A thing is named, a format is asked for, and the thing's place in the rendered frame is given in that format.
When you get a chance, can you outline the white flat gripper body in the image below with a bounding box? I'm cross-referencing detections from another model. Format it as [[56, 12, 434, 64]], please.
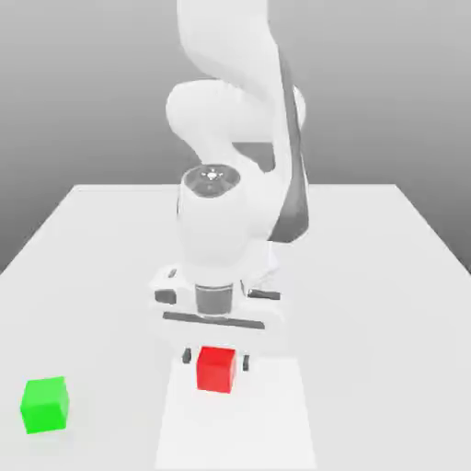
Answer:
[[158, 307, 285, 346]]

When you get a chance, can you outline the small red cube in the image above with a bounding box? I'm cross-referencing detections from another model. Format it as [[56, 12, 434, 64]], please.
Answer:
[[195, 345, 237, 396]]

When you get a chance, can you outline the small green cube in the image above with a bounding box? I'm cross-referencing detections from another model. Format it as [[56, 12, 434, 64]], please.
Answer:
[[18, 375, 71, 435]]

